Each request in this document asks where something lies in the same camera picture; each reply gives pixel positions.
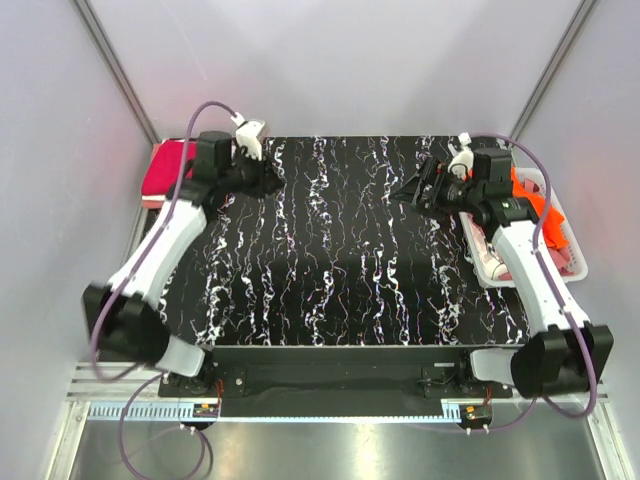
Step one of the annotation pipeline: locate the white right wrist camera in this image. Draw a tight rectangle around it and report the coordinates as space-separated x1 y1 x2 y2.
447 132 474 181

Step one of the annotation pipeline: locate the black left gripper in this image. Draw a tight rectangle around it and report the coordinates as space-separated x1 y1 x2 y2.
218 145 283 199

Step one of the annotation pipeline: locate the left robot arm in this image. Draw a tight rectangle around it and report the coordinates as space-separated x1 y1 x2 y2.
82 121 284 396

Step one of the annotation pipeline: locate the white printed t-shirt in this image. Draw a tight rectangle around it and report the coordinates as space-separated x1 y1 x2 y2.
467 223 511 282

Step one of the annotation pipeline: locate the aluminium corner post left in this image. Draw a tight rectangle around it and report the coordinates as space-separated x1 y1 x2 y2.
70 0 160 144

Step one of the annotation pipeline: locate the folded pink t-shirt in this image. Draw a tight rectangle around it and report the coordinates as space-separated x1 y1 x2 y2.
140 143 168 209

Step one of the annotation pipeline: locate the aluminium corner post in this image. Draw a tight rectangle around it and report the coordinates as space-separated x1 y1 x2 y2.
70 0 160 144
510 0 600 140

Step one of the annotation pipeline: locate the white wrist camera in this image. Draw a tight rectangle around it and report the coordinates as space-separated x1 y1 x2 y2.
447 132 474 181
231 112 267 161

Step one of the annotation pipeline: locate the orange t-shirt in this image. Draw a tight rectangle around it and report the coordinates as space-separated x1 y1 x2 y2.
509 167 568 250

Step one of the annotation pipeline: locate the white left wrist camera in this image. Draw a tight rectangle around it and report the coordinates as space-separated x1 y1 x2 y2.
231 112 267 161

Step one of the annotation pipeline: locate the aluminium front rail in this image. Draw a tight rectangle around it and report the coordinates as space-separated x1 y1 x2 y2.
64 362 614 426

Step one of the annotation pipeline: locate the crimson red t-shirt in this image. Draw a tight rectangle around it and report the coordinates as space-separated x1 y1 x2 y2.
141 139 184 197

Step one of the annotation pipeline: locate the dusty pink t-shirt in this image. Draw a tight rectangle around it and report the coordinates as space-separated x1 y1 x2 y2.
523 180 570 275

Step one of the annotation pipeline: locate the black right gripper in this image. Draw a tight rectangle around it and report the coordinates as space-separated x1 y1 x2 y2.
389 157 483 224

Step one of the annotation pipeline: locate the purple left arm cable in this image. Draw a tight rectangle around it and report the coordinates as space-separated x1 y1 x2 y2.
88 101 241 480

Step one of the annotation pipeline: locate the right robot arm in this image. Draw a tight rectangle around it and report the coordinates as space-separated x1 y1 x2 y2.
390 148 614 399

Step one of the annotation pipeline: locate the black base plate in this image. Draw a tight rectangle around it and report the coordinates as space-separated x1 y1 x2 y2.
159 346 512 422

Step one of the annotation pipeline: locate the aluminium corner post right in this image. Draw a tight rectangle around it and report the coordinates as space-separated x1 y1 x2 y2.
510 0 600 140

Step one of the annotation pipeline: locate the white plastic laundry basket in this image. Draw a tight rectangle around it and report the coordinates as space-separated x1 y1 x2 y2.
459 167 588 289

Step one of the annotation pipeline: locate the folded white t-shirt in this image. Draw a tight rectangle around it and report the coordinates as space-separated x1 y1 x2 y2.
141 195 166 203

